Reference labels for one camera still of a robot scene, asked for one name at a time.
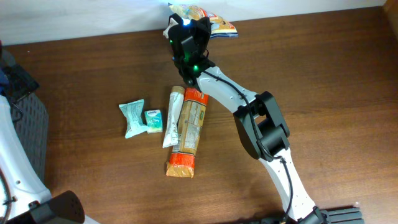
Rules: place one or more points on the yellow snack chip bag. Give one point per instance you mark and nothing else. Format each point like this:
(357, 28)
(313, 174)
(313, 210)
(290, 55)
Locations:
(219, 26)

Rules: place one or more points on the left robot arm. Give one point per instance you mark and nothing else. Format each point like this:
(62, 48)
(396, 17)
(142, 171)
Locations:
(24, 197)

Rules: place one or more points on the orange long pasta packet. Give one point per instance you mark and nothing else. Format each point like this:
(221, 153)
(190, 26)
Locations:
(190, 123)

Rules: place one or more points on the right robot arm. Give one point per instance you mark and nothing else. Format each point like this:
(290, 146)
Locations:
(261, 126)

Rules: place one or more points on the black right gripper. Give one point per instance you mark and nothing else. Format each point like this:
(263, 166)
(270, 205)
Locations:
(193, 23)

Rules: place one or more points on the small green tissue pack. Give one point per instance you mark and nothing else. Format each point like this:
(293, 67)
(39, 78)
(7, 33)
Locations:
(154, 121)

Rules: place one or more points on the pale green packet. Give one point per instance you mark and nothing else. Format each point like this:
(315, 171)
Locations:
(133, 114)

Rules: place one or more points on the grey plastic mesh basket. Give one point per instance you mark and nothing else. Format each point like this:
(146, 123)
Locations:
(29, 114)

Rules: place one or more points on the white beige tube packet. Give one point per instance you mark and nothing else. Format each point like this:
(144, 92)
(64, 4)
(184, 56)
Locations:
(175, 106)

